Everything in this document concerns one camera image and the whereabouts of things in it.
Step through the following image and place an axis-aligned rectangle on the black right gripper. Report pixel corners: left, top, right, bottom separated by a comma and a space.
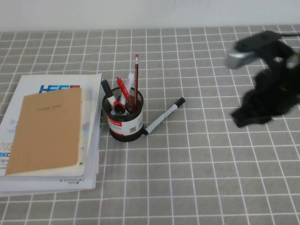
231, 62, 300, 128

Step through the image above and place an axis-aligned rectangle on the white marker black cap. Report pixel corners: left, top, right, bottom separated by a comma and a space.
143, 97, 186, 136

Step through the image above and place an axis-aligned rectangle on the translucent white pen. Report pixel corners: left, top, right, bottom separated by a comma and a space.
125, 73, 135, 95

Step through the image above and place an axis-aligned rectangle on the black mesh pen holder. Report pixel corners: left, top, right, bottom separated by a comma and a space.
102, 87, 144, 142

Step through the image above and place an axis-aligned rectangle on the grey black pen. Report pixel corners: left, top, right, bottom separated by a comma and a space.
110, 109, 132, 116

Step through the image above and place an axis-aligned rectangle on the red ballpoint pen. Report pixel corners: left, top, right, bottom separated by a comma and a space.
115, 75, 131, 104

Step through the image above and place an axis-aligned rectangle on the grey checked tablecloth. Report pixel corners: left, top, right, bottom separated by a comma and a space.
0, 25, 300, 225

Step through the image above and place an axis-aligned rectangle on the red pencil with eraser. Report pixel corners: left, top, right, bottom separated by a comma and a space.
134, 54, 139, 112

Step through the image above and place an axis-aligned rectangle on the red capped marker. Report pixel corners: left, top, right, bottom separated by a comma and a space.
113, 100, 126, 113

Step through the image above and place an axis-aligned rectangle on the white paper booklet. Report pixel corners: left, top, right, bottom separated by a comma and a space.
0, 126, 101, 197

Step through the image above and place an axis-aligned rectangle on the brown kraft notebook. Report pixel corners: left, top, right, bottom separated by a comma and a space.
5, 87, 83, 176

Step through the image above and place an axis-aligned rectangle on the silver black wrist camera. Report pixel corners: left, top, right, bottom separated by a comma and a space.
226, 30, 293, 70

